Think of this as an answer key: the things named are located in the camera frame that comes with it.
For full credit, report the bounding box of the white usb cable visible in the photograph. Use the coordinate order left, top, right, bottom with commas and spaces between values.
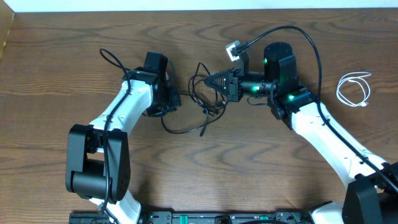
336, 72, 373, 108

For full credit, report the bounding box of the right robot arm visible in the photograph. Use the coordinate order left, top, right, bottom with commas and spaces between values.
205, 42, 397, 223

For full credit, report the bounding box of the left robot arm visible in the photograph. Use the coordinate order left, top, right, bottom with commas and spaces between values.
65, 52, 181, 223

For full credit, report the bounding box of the left camera cable black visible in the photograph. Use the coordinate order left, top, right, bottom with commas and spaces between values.
97, 48, 131, 214

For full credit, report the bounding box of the camera cable black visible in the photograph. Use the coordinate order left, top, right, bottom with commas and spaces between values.
97, 48, 131, 214
248, 26, 397, 192

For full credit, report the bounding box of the right camera cable black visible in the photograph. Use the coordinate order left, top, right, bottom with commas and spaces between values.
248, 26, 397, 192

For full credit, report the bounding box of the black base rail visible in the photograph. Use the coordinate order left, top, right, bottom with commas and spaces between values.
68, 211, 315, 224

